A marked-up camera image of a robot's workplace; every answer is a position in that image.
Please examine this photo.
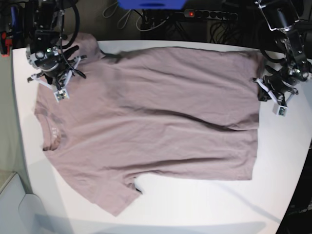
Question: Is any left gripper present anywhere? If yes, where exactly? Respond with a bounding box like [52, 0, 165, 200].
[251, 76, 299, 106]

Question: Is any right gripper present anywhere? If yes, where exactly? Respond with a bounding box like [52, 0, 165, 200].
[26, 55, 87, 91]

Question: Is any mauve t-shirt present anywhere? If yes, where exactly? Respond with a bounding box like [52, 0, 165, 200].
[34, 35, 263, 216]

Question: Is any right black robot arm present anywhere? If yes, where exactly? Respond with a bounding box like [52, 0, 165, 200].
[26, 0, 87, 98]

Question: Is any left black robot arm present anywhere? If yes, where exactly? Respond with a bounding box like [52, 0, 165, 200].
[253, 0, 312, 109]

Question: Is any grey power strip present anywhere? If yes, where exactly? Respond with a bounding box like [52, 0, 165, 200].
[183, 9, 238, 21]

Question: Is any blue box at top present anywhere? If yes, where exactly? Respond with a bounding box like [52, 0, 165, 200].
[118, 0, 186, 10]

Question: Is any white side table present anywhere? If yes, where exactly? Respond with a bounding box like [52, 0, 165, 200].
[0, 174, 44, 234]

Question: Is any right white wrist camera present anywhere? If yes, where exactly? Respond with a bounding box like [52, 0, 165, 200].
[53, 88, 70, 102]

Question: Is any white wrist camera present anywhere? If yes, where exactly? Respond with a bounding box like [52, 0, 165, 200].
[53, 88, 70, 102]
[273, 103, 288, 117]

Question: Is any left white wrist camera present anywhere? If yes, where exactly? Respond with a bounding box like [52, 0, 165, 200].
[273, 103, 288, 117]

